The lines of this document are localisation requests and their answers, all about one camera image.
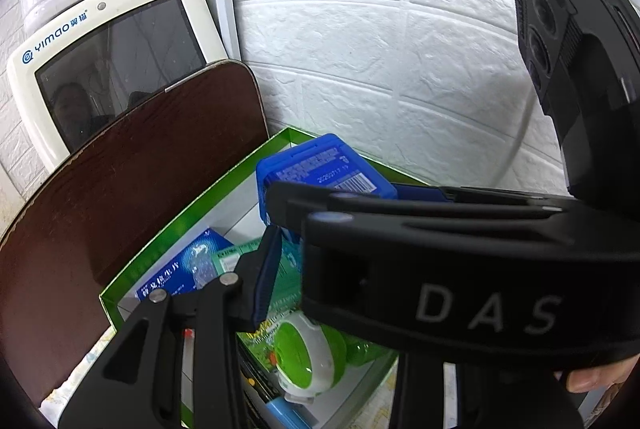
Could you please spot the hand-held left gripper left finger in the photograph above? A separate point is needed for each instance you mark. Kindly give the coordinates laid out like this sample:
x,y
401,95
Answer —
x,y
265,274

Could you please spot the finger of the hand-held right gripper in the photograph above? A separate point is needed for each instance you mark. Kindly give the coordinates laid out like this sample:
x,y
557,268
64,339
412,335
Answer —
x,y
420,192
300,204

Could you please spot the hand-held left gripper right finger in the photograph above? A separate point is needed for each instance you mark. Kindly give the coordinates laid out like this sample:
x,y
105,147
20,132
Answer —
x,y
425,394

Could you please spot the small green box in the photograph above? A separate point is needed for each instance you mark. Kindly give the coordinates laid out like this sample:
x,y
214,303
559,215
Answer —
x,y
230,259

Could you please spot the blue plastic cube container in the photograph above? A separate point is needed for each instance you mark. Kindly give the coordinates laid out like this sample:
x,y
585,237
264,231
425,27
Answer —
x,y
320,159

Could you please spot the blue medicine box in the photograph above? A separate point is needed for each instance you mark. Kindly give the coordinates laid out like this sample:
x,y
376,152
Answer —
x,y
195,259

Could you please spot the green cardboard box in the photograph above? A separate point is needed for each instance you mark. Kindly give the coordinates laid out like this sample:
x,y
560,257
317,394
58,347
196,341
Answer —
x,y
220,214

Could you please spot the green plastic canister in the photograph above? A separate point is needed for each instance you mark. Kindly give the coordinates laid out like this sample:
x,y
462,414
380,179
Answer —
x,y
300,354

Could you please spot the person's right hand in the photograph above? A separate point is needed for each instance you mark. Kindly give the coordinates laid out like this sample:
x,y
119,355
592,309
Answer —
x,y
595,374

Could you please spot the brown wooden headboard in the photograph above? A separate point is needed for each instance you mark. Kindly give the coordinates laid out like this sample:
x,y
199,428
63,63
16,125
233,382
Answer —
x,y
100,209

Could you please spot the giraffe printed blanket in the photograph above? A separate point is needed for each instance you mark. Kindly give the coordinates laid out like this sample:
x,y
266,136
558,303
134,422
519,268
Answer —
x,y
75,389

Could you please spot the white Yimao monitor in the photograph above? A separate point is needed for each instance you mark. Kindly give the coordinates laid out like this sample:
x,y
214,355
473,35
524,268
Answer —
x,y
100,59

